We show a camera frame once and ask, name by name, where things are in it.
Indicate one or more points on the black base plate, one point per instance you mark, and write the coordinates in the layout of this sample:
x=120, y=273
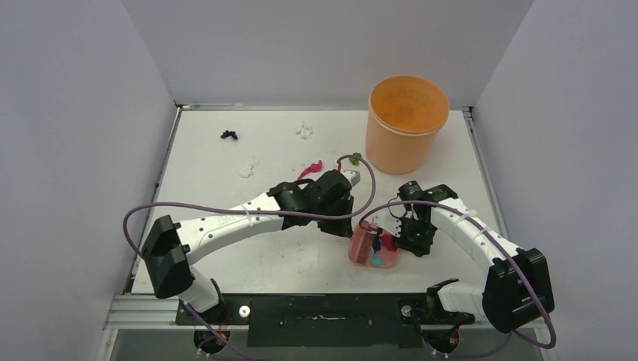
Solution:
x=337, y=319

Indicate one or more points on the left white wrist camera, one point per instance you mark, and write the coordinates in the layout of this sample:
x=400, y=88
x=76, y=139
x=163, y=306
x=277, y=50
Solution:
x=352, y=176

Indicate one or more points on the white paper scrap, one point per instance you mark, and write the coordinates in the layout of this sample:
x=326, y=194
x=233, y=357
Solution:
x=304, y=131
x=247, y=170

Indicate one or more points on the pink plastic hand brush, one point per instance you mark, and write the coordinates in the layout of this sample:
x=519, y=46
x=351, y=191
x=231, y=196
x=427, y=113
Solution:
x=366, y=244

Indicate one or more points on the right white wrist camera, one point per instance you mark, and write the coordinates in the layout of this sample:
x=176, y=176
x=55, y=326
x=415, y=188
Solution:
x=390, y=225

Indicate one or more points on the green paper scrap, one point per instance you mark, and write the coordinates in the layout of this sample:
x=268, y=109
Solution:
x=354, y=159

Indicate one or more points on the white paper scrap left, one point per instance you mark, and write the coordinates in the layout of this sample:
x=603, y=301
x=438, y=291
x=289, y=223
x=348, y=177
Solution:
x=247, y=170

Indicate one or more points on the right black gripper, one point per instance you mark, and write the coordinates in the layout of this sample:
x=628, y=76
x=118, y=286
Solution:
x=395, y=237

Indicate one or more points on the cyan paper scrap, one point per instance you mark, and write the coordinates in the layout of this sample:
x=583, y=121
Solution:
x=376, y=261

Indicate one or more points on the white paper scrap far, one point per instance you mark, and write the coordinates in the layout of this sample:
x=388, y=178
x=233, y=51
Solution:
x=304, y=131

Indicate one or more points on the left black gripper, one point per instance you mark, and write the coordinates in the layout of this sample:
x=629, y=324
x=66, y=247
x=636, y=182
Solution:
x=338, y=229

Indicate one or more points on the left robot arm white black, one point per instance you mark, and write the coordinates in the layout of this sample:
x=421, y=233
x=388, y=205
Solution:
x=172, y=248

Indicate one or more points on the magenta paper scrap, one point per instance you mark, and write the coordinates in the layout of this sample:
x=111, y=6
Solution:
x=314, y=168
x=387, y=240

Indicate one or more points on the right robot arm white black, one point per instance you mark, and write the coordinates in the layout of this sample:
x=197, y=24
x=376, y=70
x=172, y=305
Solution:
x=517, y=289

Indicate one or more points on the dark blue paper scrap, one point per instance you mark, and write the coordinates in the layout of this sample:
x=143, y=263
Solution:
x=376, y=244

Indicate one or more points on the pink plastic dustpan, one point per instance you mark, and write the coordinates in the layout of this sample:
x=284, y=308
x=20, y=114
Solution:
x=389, y=258

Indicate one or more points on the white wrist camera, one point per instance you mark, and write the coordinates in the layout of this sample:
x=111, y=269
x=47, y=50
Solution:
x=390, y=225
x=352, y=176

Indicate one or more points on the black paper scrap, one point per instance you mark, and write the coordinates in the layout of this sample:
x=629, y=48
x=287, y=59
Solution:
x=229, y=134

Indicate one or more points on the orange plastic bucket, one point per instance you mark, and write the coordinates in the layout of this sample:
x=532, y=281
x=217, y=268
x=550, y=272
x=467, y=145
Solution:
x=406, y=114

